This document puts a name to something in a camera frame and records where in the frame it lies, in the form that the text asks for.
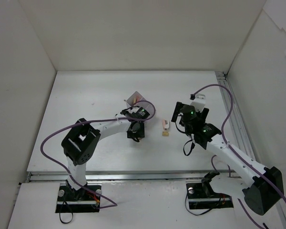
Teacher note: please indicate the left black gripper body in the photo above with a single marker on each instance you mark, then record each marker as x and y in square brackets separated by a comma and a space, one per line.
[136, 134]

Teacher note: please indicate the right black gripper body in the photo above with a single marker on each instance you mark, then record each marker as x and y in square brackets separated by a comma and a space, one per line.
[178, 111]

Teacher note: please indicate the white three-compartment organizer box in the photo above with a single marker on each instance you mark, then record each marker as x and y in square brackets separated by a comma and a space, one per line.
[142, 103]

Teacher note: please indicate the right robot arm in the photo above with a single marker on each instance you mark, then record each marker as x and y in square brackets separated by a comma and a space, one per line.
[263, 186]

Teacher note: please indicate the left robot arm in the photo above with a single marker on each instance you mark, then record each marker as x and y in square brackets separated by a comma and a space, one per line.
[81, 141]

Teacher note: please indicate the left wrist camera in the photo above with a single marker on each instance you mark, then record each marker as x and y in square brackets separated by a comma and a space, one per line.
[140, 113]

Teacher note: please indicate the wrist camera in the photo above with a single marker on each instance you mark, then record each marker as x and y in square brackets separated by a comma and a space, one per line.
[199, 102]
[140, 113]

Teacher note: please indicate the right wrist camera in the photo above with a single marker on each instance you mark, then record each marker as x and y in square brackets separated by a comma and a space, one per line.
[199, 102]

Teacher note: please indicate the aluminium frame rail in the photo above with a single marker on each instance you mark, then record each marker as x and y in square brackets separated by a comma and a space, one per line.
[241, 135]

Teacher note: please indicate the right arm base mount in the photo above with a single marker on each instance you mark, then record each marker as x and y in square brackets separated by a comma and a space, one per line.
[200, 198]

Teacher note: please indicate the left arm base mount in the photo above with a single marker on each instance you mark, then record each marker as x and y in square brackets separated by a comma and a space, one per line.
[80, 201]

